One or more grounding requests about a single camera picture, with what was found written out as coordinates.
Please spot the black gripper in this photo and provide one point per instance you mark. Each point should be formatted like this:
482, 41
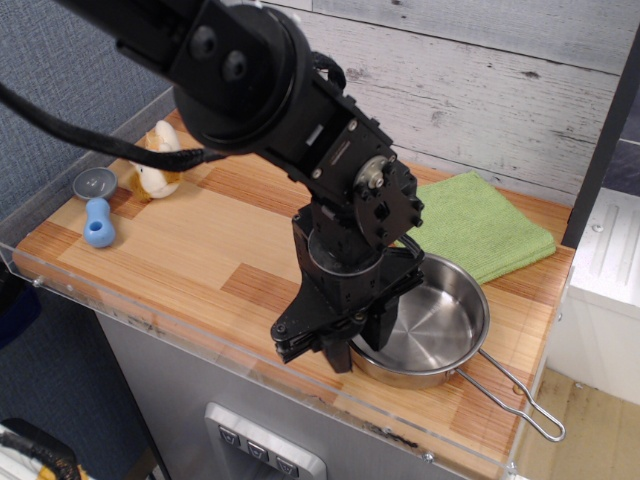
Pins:
348, 287

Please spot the stainless steel pan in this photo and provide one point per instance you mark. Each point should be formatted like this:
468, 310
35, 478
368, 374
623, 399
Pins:
441, 325

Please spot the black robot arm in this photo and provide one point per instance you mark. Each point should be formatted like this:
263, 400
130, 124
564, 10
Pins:
245, 81

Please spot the green folded cloth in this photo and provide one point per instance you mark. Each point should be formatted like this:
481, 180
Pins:
470, 223

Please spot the grey cabinet with buttons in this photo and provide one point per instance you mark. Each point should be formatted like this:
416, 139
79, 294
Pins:
209, 422

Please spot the white aluminium side unit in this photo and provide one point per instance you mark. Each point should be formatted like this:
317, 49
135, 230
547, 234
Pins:
596, 338

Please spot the plush corgi toy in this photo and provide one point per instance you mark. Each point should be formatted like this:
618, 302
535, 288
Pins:
148, 183

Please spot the blue grey toy scoop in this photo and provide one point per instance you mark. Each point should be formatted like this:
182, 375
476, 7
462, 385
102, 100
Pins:
96, 186

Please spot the black vertical post right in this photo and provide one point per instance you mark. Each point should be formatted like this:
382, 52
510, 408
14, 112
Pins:
605, 147

